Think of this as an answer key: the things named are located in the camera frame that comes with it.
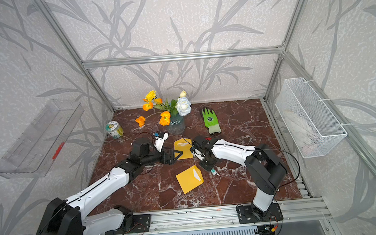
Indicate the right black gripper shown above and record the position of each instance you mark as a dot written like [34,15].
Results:
[206,168]

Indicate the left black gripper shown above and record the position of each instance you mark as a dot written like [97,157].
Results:
[169,161]

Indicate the green white glue stick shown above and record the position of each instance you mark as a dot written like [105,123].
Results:
[214,172]

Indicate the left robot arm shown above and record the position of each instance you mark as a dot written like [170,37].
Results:
[72,215]

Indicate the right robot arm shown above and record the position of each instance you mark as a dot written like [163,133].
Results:
[266,168]

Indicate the yellow envelope near vase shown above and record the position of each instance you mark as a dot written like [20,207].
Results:
[184,145]

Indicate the yellow envelope front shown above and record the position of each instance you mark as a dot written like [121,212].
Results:
[190,179]

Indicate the green work glove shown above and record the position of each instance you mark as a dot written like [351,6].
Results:
[211,121]

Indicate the blue glass vase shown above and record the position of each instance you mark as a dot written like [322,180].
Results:
[177,125]

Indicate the artificial flower bouquet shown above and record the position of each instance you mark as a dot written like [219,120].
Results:
[170,109]

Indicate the small tin can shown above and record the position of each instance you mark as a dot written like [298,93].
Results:
[114,129]

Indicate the white cloth in basket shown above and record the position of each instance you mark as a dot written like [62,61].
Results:
[304,136]

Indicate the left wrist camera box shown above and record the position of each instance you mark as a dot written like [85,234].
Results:
[160,137]

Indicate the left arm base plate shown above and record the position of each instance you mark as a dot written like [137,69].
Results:
[133,224]

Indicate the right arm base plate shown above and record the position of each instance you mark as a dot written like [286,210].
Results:
[252,214]

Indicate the white wire basket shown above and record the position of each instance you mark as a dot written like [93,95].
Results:
[298,96]

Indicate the aluminium front rail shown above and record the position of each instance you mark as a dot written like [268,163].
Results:
[226,216]

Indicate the clear plastic wall shelf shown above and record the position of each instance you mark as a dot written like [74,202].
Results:
[33,154]

